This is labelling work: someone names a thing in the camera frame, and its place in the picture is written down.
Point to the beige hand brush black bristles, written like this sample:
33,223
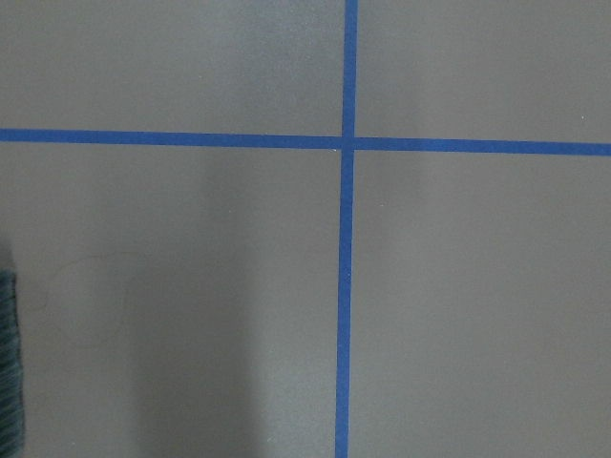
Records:
12,404

